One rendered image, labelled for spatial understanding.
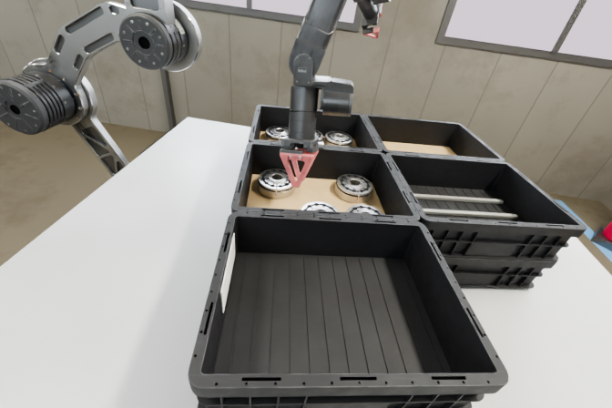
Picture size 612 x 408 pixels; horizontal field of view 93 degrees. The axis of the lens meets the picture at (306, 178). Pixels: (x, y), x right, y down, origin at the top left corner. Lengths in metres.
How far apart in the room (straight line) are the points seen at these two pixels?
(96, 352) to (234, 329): 0.29
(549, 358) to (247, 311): 0.67
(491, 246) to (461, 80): 1.92
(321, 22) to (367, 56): 1.86
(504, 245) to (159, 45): 1.00
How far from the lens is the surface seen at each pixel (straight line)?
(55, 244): 0.98
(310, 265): 0.63
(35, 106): 1.24
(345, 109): 0.59
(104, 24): 1.16
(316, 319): 0.56
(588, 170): 3.45
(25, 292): 0.89
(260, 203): 0.76
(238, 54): 2.54
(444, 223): 0.69
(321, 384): 0.41
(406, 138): 1.23
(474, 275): 0.88
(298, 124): 0.59
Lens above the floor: 1.31
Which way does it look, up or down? 34 degrees down
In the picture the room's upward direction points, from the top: 8 degrees clockwise
